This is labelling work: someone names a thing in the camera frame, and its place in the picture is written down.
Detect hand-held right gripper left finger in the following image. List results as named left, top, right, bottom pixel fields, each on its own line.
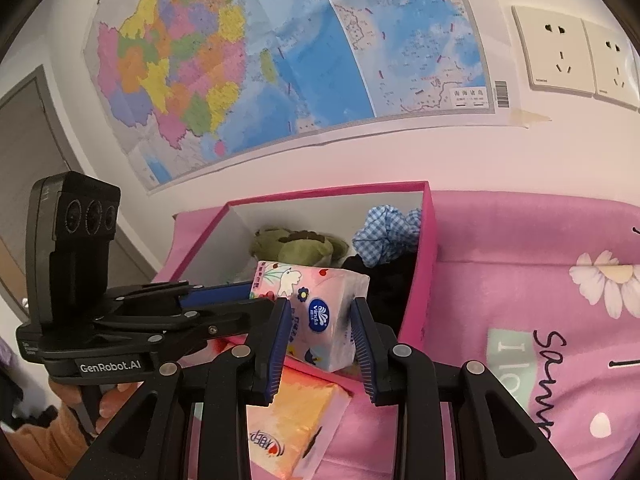
left=67, top=298, right=293, bottom=480

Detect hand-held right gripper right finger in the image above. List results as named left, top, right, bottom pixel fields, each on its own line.
left=349, top=297, right=576, bottom=480

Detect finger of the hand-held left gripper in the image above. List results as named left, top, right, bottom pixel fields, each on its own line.
left=96, top=282, right=253, bottom=319
left=94, top=298, right=275, bottom=359

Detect floral tissue pack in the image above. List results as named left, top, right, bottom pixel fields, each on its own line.
left=248, top=260, right=372, bottom=374

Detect black scrunchie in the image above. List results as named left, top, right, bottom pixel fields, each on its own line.
left=340, top=252, right=418, bottom=341

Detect green plush toy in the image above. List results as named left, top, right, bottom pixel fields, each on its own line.
left=249, top=227, right=351, bottom=267

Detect pink storage box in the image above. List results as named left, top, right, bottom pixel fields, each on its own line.
left=152, top=180, right=440, bottom=392

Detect blue gingham scrunchie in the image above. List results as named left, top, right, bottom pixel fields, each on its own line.
left=352, top=205, right=424, bottom=267

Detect person's left hand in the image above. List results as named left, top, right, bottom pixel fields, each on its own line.
left=94, top=382, right=142, bottom=434

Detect pastel tissue pack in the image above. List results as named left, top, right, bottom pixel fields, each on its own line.
left=245, top=360, right=353, bottom=480

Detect grey door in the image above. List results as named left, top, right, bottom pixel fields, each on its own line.
left=0, top=65, right=156, bottom=317

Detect pink printed bed sheet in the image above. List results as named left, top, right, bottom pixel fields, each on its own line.
left=172, top=190, right=640, bottom=480

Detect wall map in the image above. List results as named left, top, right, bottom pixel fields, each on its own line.
left=82, top=0, right=553, bottom=196

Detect white wall socket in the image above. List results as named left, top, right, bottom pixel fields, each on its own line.
left=511, top=5, right=596, bottom=96
left=582, top=20, right=640, bottom=113

